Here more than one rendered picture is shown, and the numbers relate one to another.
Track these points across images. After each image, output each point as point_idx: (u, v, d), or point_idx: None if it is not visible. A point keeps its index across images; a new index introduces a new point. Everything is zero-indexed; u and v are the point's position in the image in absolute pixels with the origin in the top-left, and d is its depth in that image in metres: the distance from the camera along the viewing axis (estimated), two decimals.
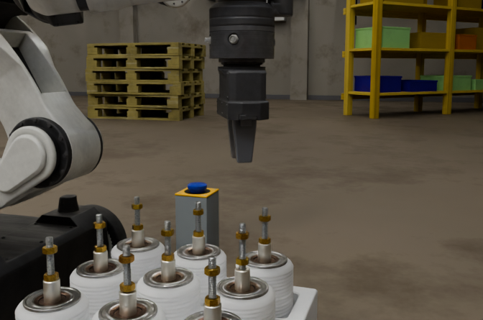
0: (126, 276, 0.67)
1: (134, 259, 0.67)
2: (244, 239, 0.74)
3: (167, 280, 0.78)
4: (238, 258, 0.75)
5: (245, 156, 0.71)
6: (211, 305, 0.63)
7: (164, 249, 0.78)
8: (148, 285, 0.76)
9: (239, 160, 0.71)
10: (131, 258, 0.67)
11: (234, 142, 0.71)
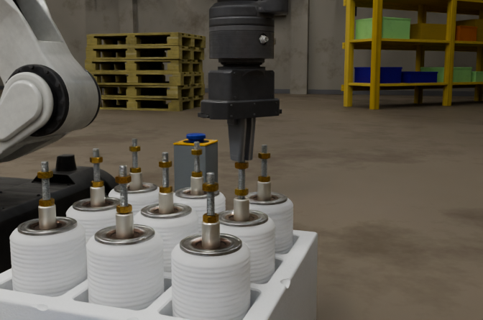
0: (122, 197, 0.66)
1: (131, 180, 0.66)
2: (236, 167, 0.73)
3: (164, 212, 0.77)
4: None
5: (248, 152, 0.74)
6: (209, 222, 0.62)
7: (162, 182, 0.77)
8: (146, 216, 0.75)
9: (251, 157, 0.73)
10: (128, 178, 0.65)
11: (249, 141, 0.72)
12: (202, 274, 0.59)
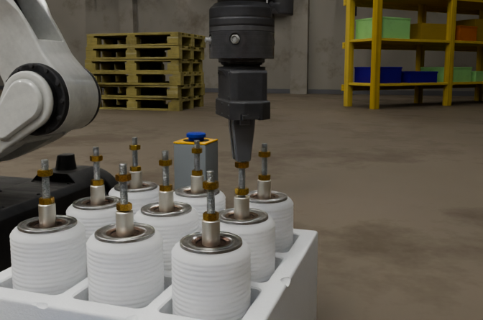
0: (122, 195, 0.66)
1: (131, 177, 0.66)
2: (246, 165, 0.74)
3: (164, 211, 0.77)
4: (244, 188, 0.73)
5: (244, 154, 0.72)
6: (209, 220, 0.62)
7: (162, 180, 0.77)
8: (146, 214, 0.75)
9: (238, 159, 0.72)
10: (128, 176, 0.65)
11: (233, 141, 0.72)
12: (202, 272, 0.59)
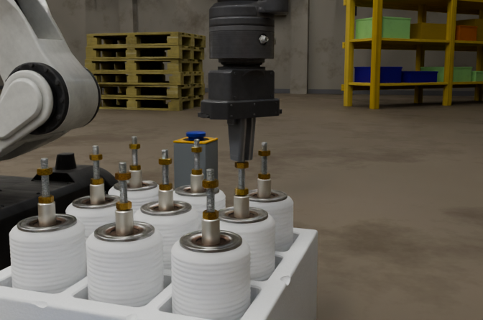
0: (122, 193, 0.65)
1: (131, 176, 0.66)
2: (241, 167, 0.72)
3: (164, 209, 0.77)
4: (236, 188, 0.74)
5: (248, 152, 0.74)
6: (209, 218, 0.62)
7: (162, 179, 0.77)
8: (146, 213, 0.75)
9: (252, 157, 0.73)
10: (128, 175, 0.65)
11: (249, 141, 0.72)
12: (202, 270, 0.59)
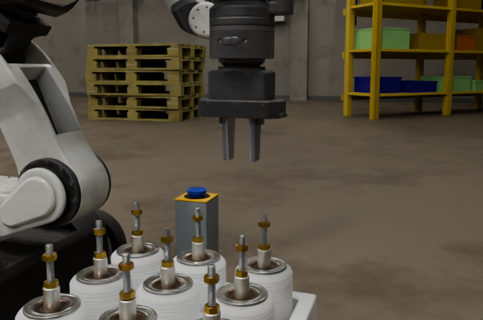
0: (126, 283, 0.67)
1: (134, 266, 0.67)
2: (238, 251, 0.74)
3: (167, 286, 0.78)
4: (238, 269, 0.76)
5: (225, 152, 0.74)
6: (210, 313, 0.63)
7: (164, 256, 0.79)
8: (148, 291, 0.77)
9: (226, 155, 0.74)
10: (131, 265, 0.67)
11: (233, 139, 0.74)
12: None
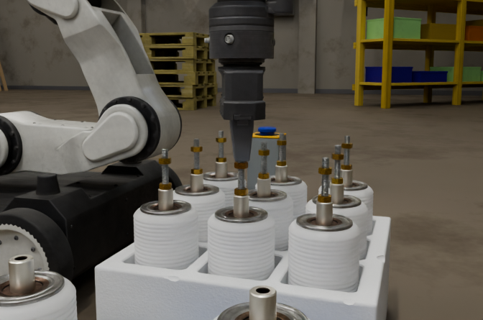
0: (244, 180, 0.74)
1: (236, 165, 0.74)
2: (336, 159, 0.80)
3: (264, 196, 0.84)
4: (333, 177, 0.81)
5: (242, 154, 0.72)
6: (325, 202, 0.69)
7: (261, 169, 0.84)
8: (249, 199, 0.82)
9: (236, 159, 0.72)
10: (241, 162, 0.74)
11: (232, 141, 0.72)
12: (323, 247, 0.66)
